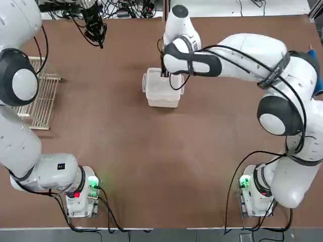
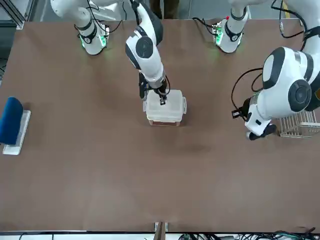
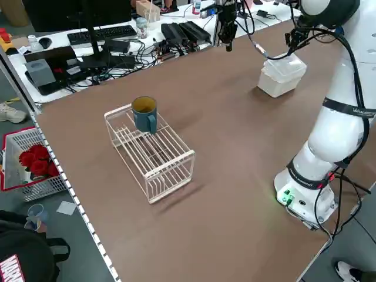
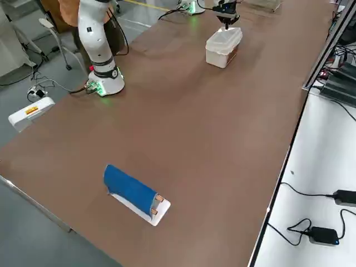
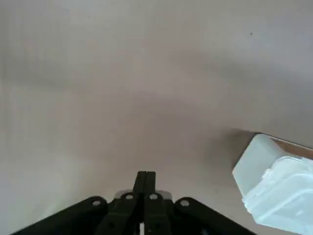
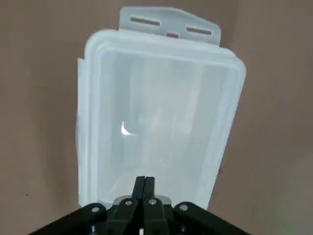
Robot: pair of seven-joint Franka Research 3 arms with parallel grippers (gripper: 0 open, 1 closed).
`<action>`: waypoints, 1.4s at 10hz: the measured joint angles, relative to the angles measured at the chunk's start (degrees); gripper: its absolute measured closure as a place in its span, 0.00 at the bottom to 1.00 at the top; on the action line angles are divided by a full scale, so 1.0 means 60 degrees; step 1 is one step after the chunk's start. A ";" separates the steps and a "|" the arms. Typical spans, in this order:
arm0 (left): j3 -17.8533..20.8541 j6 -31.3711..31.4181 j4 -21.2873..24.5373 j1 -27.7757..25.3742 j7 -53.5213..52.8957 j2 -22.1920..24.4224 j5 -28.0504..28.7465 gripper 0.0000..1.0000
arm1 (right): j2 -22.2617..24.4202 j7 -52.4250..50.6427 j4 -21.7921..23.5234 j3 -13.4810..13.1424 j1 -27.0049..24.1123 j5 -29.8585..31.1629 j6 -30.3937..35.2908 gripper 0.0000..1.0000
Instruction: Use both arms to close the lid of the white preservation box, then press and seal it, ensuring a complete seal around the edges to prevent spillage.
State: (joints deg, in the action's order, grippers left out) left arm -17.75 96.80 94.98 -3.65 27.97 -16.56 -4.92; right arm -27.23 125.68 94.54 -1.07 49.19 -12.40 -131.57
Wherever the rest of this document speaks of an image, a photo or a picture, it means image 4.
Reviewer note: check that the black power adapter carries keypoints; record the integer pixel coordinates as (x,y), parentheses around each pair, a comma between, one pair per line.
(346,197)
(324,236)

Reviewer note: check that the white control box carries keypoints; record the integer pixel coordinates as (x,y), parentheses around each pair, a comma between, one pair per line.
(33,111)

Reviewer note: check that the white flat holder tray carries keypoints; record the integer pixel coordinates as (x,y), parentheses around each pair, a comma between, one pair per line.
(161,212)

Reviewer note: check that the grey cabinet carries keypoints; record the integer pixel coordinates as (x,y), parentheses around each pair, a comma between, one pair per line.
(11,41)

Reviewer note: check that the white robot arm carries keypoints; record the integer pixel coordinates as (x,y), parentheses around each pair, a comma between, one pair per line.
(194,7)
(94,41)

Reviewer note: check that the white metal stand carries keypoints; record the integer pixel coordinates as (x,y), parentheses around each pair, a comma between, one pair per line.
(46,23)

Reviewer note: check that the aluminium frame post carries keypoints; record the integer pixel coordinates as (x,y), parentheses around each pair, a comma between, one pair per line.
(329,46)

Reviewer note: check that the large black power brick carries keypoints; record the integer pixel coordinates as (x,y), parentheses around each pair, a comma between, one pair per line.
(347,71)
(342,89)

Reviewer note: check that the white power strip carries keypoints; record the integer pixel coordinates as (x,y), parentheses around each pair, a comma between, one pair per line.
(34,93)

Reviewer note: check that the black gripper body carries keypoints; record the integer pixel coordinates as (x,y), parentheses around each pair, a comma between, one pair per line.
(231,14)

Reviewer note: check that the blue cloth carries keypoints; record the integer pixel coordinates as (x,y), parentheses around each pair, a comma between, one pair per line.
(128,189)

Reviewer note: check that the white plastic preservation box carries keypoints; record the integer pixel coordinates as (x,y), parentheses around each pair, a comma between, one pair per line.
(215,59)

